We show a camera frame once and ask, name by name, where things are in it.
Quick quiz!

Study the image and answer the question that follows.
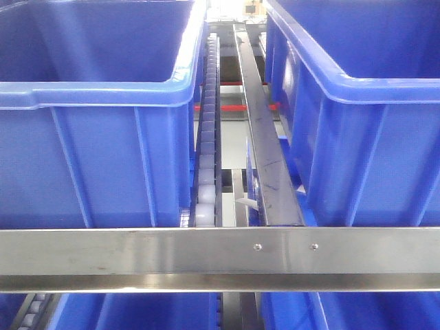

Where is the white roller track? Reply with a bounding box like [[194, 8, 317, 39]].
[[189, 33, 222, 228]]

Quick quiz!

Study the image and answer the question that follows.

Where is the blue neighbouring bin left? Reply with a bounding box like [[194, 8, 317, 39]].
[[1, 1, 206, 229]]

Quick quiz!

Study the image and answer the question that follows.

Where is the lower blue bin right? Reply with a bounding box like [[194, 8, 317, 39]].
[[261, 292, 439, 329]]

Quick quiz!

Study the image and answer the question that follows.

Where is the blue target bin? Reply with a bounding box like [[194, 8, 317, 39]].
[[266, 1, 439, 227]]

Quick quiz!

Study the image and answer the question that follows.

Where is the lower blue bin left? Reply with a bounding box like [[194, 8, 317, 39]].
[[47, 293, 221, 329]]

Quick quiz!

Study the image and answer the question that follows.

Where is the steel divider rail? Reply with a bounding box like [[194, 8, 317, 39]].
[[233, 24, 305, 226]]

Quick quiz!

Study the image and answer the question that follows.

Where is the steel flow rack frame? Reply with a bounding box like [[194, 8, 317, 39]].
[[1, 227, 439, 293]]

